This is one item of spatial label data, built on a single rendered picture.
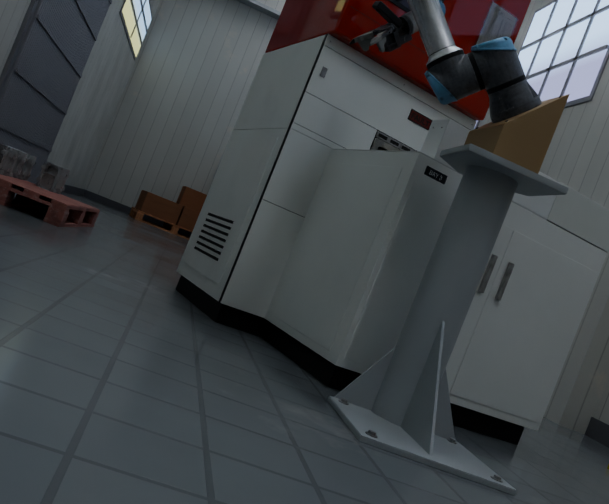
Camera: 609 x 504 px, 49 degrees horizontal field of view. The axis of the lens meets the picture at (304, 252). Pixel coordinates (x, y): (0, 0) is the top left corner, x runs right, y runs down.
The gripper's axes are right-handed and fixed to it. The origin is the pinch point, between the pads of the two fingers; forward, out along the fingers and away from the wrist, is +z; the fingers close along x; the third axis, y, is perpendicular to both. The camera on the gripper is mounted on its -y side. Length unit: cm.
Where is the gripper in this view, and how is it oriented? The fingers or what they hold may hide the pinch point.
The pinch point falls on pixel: (358, 42)
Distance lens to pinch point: 246.3
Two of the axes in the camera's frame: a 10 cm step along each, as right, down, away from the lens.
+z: -8.4, 4.9, -2.3
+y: 3.5, 8.2, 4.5
